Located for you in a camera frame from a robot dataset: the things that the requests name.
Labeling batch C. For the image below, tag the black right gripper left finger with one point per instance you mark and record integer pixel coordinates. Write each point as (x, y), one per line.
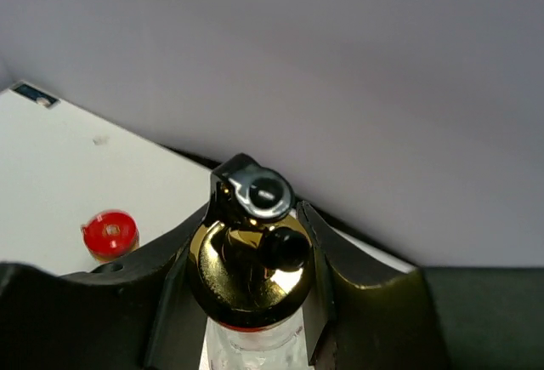
(134, 313)

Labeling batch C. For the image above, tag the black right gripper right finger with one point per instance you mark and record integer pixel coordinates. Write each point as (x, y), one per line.
(364, 314)

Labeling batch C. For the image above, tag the clear glass bottle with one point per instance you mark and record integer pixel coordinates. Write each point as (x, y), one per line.
(251, 267)

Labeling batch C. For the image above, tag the red-lid sauce jar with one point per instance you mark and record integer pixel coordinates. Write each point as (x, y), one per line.
(110, 234)

